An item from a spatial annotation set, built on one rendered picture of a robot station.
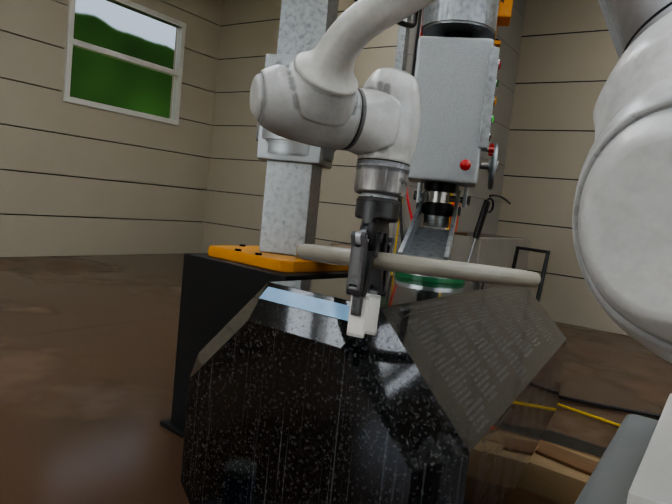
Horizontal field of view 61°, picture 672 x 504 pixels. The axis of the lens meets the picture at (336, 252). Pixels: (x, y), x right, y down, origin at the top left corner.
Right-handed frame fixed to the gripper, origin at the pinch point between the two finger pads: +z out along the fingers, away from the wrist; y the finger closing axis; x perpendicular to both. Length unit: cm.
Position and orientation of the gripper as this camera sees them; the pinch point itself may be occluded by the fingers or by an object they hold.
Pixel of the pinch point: (363, 316)
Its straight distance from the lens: 98.6
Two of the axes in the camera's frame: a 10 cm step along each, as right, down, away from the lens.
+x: -8.8, -1.2, 4.5
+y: 4.5, 0.4, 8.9
